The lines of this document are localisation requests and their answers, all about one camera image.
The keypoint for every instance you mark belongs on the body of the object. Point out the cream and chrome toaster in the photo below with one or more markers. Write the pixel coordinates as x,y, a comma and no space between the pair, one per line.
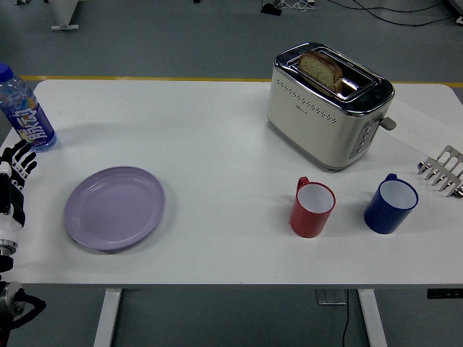
307,123

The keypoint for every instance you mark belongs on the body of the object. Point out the metal toast rack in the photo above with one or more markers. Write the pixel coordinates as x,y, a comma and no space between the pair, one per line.
446,170

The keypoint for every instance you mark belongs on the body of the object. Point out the white stand base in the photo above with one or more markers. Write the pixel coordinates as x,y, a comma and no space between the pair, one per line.
63,14

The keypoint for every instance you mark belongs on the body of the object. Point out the bread slice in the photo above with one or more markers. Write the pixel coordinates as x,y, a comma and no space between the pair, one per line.
320,70

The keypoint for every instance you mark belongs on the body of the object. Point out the blue mug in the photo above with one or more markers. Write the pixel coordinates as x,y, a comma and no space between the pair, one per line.
383,218

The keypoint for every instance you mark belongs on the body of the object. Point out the purple plate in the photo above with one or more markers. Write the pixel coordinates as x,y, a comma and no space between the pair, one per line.
114,209

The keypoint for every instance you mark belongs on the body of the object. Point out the white table leg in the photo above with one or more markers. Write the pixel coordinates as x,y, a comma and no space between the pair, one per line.
106,318
372,318

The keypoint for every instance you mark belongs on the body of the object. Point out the blue drink bottle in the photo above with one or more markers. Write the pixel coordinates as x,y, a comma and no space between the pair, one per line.
27,112

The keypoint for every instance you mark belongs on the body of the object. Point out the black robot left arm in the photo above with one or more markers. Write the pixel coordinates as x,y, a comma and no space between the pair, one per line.
14,307

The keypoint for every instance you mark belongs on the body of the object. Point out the black table control panel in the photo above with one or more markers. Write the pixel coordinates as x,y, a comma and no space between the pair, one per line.
445,293

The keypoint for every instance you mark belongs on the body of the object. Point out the white paper sheet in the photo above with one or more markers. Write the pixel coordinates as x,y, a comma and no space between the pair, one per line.
423,126

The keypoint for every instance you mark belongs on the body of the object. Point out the grey box under table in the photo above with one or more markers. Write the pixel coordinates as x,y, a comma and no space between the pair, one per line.
331,297

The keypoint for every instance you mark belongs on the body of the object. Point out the red mug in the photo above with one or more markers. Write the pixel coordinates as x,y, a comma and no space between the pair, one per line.
307,222

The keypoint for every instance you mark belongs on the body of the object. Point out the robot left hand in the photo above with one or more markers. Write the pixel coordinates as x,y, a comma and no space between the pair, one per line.
7,217

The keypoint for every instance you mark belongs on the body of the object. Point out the black floor object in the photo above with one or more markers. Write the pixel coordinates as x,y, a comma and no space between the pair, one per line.
271,9

